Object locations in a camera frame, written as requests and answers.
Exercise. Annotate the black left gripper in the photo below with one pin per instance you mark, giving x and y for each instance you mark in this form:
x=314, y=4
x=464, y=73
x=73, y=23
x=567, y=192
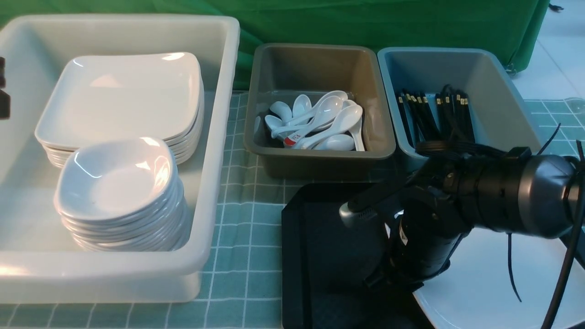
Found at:
x=5, y=99

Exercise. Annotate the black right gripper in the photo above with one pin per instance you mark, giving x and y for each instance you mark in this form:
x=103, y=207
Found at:
x=425, y=224

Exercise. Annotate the large white square plate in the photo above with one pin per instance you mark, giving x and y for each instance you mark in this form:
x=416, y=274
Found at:
x=475, y=292

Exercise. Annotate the black chopstick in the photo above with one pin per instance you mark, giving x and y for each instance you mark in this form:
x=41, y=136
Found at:
x=413, y=119
x=421, y=113

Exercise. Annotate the white bowl tray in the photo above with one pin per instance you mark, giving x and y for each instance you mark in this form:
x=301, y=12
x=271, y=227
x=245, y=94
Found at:
x=114, y=179
x=123, y=219

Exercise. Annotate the white ceramic spoon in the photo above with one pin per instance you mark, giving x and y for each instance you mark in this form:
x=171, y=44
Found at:
x=325, y=113

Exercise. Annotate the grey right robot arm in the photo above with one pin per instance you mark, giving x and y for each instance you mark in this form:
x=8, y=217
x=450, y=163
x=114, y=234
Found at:
x=460, y=187

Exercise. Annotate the stack of white square plates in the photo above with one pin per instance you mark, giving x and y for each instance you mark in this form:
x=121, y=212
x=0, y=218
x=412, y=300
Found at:
x=109, y=97

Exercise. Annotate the bundle of black chopsticks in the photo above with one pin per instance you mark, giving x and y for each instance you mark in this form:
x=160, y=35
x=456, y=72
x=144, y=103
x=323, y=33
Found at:
x=451, y=110

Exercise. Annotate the black serving tray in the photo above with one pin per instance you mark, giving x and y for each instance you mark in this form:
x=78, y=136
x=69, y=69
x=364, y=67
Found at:
x=324, y=264

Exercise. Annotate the blue-grey plastic bin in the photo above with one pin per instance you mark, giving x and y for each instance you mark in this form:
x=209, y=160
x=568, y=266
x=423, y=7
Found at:
x=498, y=113

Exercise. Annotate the pile of white spoons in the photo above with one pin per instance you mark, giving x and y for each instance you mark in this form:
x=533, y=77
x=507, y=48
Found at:
x=289, y=113

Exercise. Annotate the stack of white bowls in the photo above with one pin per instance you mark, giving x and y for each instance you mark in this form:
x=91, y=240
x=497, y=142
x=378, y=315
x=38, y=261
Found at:
x=165, y=229

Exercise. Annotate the large white plastic tub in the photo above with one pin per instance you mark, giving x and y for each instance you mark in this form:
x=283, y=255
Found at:
x=40, y=263

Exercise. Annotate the green checked tablecloth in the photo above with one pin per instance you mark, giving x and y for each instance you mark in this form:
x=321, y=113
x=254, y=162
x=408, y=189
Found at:
x=241, y=281

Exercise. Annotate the brown plastic bin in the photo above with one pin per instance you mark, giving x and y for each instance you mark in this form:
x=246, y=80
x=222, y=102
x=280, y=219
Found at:
x=283, y=71

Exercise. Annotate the green backdrop cloth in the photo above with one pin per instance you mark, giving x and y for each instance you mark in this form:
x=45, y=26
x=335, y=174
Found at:
x=506, y=28

